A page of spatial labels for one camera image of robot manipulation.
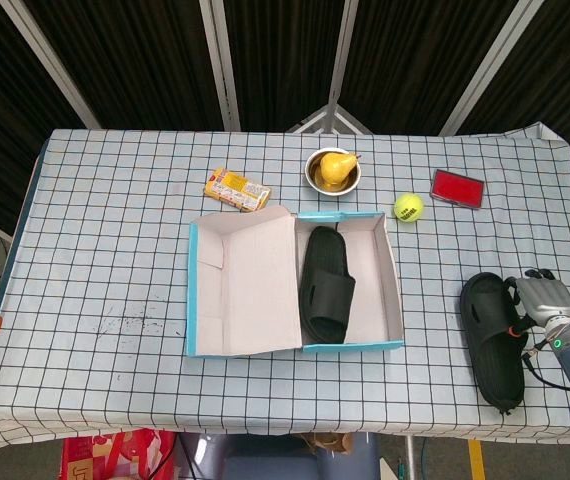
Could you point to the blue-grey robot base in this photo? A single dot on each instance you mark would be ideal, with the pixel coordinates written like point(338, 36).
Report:
point(265, 462)

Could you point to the checked light blue tablecloth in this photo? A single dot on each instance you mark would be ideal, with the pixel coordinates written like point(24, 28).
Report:
point(90, 250)

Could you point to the red patterned bag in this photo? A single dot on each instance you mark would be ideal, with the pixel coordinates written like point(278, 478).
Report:
point(110, 457)

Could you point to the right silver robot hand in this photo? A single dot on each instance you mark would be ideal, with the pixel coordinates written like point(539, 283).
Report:
point(547, 300)

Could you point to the light blue shoe box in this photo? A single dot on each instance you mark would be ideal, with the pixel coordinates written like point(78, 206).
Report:
point(250, 290)

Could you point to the small metal bowl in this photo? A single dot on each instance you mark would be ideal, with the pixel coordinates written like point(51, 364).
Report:
point(345, 187)

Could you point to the yellow snack packet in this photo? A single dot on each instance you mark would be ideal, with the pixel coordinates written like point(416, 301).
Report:
point(237, 191)

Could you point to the white triangular screen foot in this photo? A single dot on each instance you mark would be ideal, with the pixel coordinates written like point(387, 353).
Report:
point(310, 122)

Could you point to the yellow tennis ball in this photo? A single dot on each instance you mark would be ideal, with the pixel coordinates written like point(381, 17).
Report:
point(408, 207)

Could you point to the yellow pear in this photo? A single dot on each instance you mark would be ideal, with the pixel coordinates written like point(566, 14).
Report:
point(334, 167)

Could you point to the metal table leg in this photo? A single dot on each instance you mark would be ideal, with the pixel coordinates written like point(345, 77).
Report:
point(410, 460)

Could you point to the brown paper bag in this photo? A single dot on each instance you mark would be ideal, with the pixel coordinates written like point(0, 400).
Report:
point(325, 442)

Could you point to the white screen frame post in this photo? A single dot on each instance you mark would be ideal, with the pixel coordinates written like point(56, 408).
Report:
point(51, 65)
point(220, 65)
point(491, 65)
point(342, 50)

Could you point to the black rubber slipper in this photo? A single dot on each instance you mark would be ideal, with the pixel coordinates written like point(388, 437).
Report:
point(327, 295)
point(490, 360)

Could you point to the red ink pad case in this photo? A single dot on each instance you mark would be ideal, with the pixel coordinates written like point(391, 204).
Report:
point(457, 188)

